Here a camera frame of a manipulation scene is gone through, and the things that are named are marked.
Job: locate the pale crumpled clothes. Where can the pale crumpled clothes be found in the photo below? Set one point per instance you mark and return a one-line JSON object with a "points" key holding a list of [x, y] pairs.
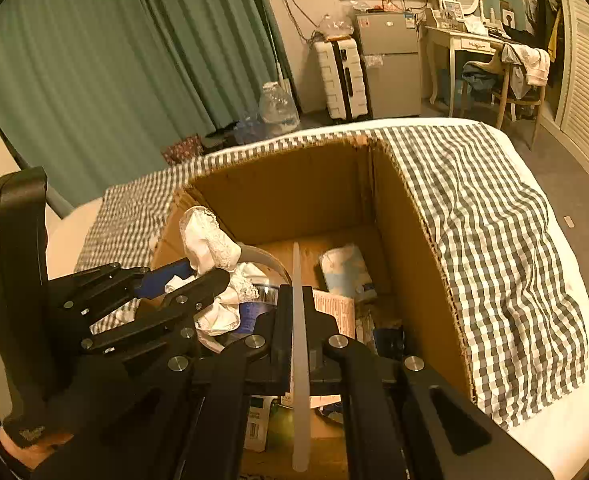
{"points": [[527, 67]]}

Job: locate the translucent white stick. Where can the translucent white stick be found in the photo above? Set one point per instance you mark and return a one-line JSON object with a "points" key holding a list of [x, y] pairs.
{"points": [[300, 360]]}

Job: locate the brown patterned bag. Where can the brown patterned bag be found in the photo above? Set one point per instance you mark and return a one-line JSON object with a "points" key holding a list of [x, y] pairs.
{"points": [[183, 149]]}

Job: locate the small picture frame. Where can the small picture frame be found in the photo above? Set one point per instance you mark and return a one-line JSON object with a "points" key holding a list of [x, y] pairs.
{"points": [[453, 10]]}

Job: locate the hanging dark clothes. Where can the hanging dark clothes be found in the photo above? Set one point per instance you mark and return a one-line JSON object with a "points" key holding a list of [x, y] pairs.
{"points": [[544, 25]]}

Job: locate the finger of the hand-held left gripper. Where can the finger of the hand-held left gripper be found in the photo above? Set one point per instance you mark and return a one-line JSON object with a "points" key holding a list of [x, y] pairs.
{"points": [[199, 287], [159, 280]]}

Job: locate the grey mini fridge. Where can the grey mini fridge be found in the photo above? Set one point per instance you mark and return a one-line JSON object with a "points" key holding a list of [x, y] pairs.
{"points": [[389, 70]]}

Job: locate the large clear water jug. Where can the large clear water jug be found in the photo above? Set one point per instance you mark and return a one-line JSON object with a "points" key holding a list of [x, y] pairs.
{"points": [[278, 110]]}

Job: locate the wooden chair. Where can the wooden chair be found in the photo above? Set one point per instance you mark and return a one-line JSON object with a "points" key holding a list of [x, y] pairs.
{"points": [[504, 100]]}

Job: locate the person's left hand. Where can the person's left hand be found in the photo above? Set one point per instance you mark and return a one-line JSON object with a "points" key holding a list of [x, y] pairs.
{"points": [[27, 455]]}

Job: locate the crumpled clear plastic bottles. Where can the crumpled clear plastic bottles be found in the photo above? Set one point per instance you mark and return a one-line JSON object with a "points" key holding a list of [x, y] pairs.
{"points": [[250, 127]]}

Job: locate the green white medicine box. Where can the green white medicine box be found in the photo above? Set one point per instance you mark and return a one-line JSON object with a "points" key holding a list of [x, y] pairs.
{"points": [[259, 425]]}

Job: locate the white dressing table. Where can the white dressing table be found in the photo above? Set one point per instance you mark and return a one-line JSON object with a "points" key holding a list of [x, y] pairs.
{"points": [[467, 42]]}

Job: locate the white suitcase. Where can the white suitcase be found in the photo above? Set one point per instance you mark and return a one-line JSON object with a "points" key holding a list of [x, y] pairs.
{"points": [[342, 80]]}

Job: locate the grey white checked cloth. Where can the grey white checked cloth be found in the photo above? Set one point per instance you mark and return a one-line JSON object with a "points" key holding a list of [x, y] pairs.
{"points": [[499, 260]]}

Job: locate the white blue tissue pack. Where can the white blue tissue pack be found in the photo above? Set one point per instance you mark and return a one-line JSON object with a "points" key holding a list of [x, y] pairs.
{"points": [[347, 270]]}

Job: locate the white lace cloth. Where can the white lace cloth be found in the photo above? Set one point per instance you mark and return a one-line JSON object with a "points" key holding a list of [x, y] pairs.
{"points": [[204, 240]]}

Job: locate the brown cardboard box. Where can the brown cardboard box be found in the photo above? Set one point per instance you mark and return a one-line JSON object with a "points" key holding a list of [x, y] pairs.
{"points": [[284, 200]]}

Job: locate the black bag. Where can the black bag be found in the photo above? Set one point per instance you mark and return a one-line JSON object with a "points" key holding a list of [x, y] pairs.
{"points": [[219, 140]]}

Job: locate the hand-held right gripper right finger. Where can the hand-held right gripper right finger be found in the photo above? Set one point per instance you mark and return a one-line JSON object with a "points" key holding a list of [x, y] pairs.
{"points": [[319, 350]]}

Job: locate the clear plastic bag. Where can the clear plastic bag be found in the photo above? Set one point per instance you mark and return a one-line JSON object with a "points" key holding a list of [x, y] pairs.
{"points": [[334, 29]]}

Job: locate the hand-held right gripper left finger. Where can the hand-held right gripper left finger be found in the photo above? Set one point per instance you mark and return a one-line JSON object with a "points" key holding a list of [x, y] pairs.
{"points": [[283, 330]]}

